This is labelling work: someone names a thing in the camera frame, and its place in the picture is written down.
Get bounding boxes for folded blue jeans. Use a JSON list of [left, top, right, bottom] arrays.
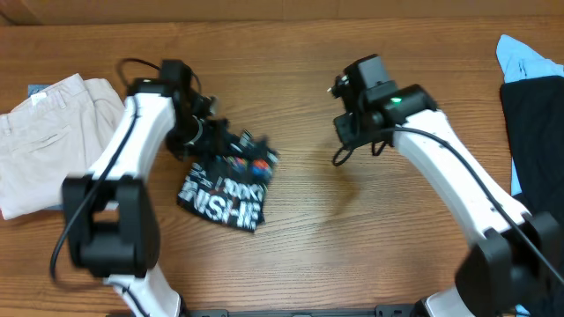
[[26, 85, 72, 210]]

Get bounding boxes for black orange patterned t-shirt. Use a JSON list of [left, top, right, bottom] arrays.
[[176, 131, 278, 233]]

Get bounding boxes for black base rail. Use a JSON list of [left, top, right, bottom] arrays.
[[186, 304, 427, 317]]

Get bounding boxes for plain black garment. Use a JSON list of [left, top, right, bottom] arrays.
[[499, 75, 564, 317]]

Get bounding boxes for folded beige pants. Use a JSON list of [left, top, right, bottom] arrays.
[[1, 73, 124, 220]]

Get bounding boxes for light blue garment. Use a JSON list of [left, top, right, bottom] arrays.
[[495, 34, 564, 317]]

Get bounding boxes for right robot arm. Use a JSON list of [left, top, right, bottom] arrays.
[[328, 55, 563, 316]]

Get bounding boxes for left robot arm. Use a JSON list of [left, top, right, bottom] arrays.
[[49, 59, 227, 316]]

